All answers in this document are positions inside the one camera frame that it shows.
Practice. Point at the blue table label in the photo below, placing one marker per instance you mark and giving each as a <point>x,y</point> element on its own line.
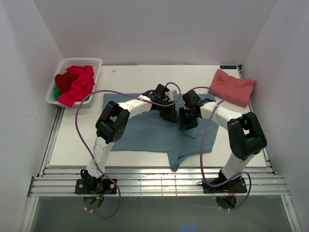
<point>228,67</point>

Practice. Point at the dark red t shirt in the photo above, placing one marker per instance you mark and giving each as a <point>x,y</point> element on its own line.
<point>64,81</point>

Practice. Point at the folded salmon t shirt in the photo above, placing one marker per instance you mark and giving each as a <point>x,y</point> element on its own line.
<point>234,90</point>

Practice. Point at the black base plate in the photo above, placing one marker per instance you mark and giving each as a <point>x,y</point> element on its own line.
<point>103,186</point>
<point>237,185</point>

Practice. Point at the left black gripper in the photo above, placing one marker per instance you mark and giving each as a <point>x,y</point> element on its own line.
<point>171,115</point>

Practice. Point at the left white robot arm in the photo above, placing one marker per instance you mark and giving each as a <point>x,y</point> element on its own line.
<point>111,124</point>

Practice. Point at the green garment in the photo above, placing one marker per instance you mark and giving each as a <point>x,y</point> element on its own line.
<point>57,93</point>

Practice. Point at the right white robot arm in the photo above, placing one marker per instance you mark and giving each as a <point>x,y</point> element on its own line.
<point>246,137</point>

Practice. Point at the aluminium rail frame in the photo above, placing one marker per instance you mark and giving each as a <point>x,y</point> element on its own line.
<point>138,173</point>

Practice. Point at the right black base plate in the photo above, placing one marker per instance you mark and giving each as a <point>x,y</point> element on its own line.
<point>237,185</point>

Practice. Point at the blue t shirt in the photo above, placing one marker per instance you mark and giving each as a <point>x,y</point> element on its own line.
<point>150,141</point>

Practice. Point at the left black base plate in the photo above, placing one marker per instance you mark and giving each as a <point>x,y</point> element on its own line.
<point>103,186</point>

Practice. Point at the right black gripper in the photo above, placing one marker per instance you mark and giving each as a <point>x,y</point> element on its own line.
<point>183,122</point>

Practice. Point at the magenta t shirt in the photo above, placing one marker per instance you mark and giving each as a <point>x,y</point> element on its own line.
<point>81,87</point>

